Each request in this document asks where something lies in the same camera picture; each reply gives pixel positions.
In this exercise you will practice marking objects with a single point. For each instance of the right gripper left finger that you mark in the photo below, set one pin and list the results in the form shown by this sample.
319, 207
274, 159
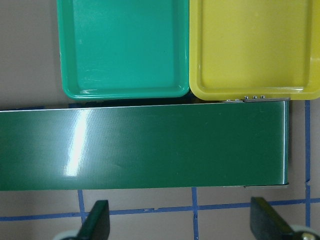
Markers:
97, 223

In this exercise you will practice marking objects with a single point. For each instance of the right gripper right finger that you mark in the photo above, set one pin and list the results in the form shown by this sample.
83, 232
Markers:
267, 224

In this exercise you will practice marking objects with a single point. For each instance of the green conveyor belt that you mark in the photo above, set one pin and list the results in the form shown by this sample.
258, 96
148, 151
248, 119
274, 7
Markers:
154, 146

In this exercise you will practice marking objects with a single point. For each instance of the yellow plastic tray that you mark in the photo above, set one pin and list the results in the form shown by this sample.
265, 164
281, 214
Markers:
247, 48

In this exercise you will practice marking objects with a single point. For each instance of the green plastic tray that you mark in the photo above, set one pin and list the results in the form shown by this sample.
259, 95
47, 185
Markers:
123, 49

